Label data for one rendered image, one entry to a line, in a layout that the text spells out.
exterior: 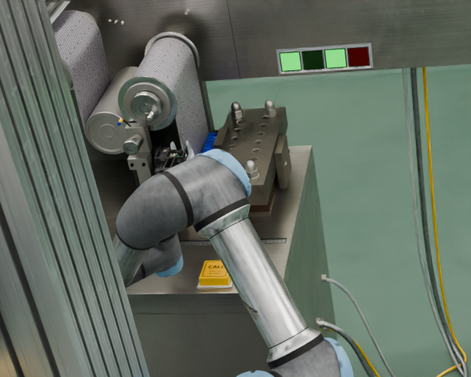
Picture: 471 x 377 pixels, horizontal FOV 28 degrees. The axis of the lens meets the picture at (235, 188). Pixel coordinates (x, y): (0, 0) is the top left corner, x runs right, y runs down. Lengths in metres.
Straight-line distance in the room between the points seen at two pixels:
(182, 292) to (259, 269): 0.49
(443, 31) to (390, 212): 1.61
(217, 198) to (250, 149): 0.71
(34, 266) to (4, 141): 0.16
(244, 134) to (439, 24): 0.58
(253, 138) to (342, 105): 2.34
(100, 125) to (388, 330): 1.46
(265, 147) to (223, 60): 0.28
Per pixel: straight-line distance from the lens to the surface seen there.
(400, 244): 3.77
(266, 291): 1.75
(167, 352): 2.38
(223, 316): 2.26
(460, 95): 4.81
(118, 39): 2.60
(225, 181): 1.76
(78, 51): 2.37
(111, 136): 2.36
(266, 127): 2.53
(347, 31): 2.47
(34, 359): 1.18
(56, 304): 1.12
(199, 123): 2.49
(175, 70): 2.34
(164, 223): 1.73
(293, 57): 2.51
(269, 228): 2.36
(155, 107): 2.25
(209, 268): 2.22
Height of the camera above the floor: 2.23
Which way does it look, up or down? 32 degrees down
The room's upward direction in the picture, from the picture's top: 11 degrees counter-clockwise
